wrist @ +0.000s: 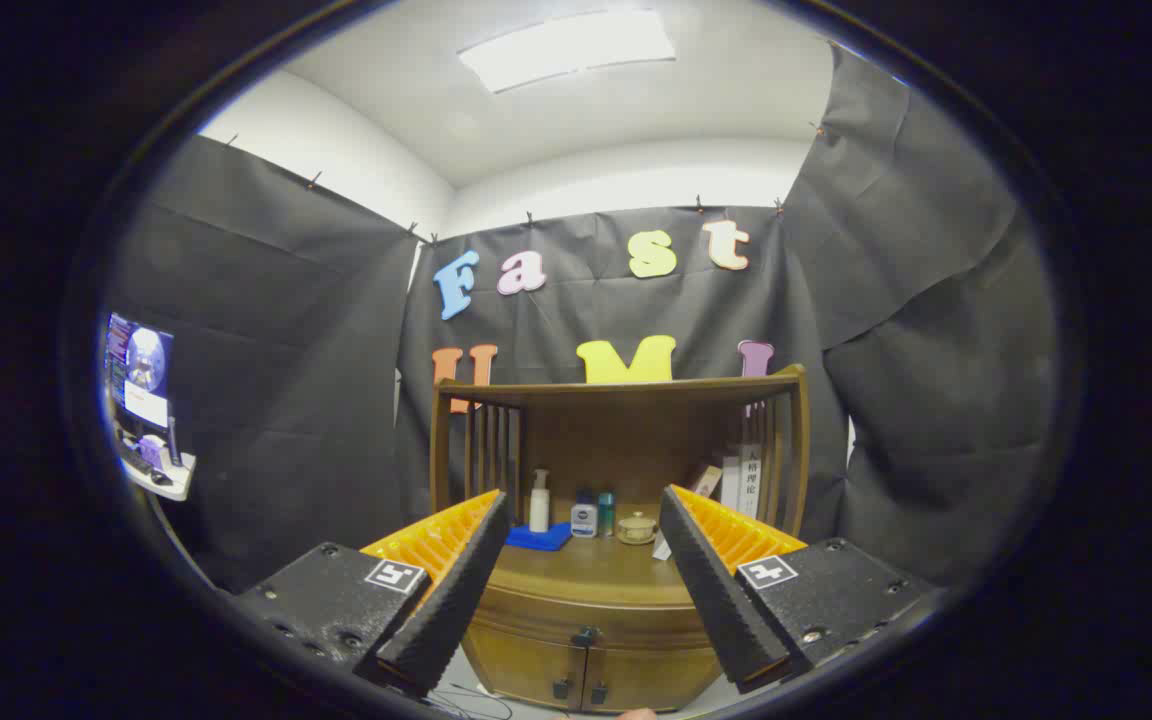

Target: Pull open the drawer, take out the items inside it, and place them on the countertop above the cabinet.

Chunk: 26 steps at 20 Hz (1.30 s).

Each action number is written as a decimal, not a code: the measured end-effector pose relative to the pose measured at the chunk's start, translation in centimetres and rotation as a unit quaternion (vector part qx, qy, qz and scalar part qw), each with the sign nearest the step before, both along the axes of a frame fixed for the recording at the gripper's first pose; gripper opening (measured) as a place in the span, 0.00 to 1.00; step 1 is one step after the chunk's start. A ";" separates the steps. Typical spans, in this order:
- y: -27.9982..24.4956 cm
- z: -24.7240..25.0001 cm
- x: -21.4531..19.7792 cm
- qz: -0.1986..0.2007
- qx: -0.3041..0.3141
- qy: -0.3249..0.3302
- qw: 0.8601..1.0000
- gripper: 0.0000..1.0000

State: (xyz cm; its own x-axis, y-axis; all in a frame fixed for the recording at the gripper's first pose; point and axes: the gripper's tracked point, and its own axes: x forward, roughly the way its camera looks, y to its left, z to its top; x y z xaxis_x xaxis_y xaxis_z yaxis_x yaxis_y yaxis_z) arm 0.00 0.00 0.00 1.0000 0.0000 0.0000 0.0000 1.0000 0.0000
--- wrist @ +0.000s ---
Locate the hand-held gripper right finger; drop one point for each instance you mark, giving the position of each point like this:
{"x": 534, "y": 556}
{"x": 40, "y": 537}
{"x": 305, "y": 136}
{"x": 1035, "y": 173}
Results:
{"x": 711, "y": 590}

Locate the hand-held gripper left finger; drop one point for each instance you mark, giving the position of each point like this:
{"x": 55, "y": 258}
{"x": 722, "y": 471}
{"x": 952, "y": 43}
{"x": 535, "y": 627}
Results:
{"x": 456, "y": 590}

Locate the wooden drawer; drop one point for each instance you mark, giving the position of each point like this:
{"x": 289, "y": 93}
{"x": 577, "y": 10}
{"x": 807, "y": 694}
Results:
{"x": 556, "y": 615}

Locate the wooden cabinet door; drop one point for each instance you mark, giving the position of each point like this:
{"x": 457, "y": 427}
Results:
{"x": 651, "y": 680}
{"x": 526, "y": 665}

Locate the wooden countertop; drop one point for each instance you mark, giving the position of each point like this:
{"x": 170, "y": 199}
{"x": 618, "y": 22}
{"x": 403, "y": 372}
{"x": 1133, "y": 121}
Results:
{"x": 596, "y": 570}

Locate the wooden cabinet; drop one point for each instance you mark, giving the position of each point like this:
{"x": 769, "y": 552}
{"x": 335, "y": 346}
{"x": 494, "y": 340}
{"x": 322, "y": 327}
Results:
{"x": 626, "y": 430}

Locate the beige lidded ceramic jar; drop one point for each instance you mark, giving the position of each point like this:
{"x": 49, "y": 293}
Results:
{"x": 637, "y": 528}

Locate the folded blue cloth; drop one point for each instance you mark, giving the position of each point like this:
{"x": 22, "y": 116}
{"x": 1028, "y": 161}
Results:
{"x": 541, "y": 538}

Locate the purple and white book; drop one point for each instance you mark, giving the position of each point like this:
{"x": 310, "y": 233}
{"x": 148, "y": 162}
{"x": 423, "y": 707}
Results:
{"x": 708, "y": 482}

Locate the white book with printed spine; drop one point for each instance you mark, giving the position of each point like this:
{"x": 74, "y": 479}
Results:
{"x": 751, "y": 480}

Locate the white pump bottle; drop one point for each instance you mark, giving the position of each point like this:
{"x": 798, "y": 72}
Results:
{"x": 539, "y": 505}

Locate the slim teal bottle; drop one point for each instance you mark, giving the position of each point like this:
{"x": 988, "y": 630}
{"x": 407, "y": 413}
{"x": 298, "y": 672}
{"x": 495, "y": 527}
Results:
{"x": 606, "y": 512}

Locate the white bottle with blue cap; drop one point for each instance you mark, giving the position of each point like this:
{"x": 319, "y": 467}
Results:
{"x": 583, "y": 520}

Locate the white desk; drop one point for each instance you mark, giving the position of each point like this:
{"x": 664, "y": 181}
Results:
{"x": 179, "y": 480}

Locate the black backdrop cloth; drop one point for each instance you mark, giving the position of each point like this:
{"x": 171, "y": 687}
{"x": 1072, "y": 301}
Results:
{"x": 266, "y": 350}

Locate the slim black upright device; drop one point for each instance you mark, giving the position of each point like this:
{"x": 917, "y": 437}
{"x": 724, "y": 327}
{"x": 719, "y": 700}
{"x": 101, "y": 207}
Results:
{"x": 173, "y": 440}

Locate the small purple box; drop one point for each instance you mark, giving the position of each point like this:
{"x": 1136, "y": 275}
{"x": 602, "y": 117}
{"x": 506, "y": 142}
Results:
{"x": 149, "y": 448}

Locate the black keyboard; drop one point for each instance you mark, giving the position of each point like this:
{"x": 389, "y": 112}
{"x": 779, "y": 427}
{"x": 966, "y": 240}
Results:
{"x": 134, "y": 460}

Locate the computer monitor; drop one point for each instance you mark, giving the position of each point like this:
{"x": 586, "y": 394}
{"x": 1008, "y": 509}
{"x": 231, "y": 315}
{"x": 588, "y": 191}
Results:
{"x": 141, "y": 365}

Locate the rectangular ceiling light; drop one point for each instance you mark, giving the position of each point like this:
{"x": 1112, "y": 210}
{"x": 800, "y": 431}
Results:
{"x": 566, "y": 48}

